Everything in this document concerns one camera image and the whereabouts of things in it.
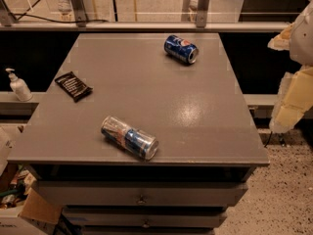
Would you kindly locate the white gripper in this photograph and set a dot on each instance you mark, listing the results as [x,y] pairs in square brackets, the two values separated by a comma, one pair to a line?
[303,39]

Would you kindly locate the red bull can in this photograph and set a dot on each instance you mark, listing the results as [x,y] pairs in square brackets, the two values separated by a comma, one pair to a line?
[135,141]

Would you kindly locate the blue pepsi can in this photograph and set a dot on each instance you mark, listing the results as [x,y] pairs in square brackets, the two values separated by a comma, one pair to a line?
[181,49]

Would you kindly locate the grey drawer cabinet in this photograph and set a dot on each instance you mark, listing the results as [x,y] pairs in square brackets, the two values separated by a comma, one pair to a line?
[208,145]

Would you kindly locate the top drawer knob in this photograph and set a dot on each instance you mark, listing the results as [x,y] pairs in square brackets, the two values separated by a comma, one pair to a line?
[141,201]

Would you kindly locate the drawer knob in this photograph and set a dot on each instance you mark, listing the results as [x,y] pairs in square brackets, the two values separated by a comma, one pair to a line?
[146,224]
[141,201]

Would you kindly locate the black snack packet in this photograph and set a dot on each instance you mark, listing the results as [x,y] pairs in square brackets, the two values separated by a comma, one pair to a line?
[73,86]

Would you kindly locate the white pump bottle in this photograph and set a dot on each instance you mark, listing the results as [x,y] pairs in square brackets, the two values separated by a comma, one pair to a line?
[19,86]

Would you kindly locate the cardboard box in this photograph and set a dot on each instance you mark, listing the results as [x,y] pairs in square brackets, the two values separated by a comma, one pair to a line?
[27,215]

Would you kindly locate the metal railing frame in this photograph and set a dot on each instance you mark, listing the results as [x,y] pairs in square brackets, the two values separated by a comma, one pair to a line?
[150,15]

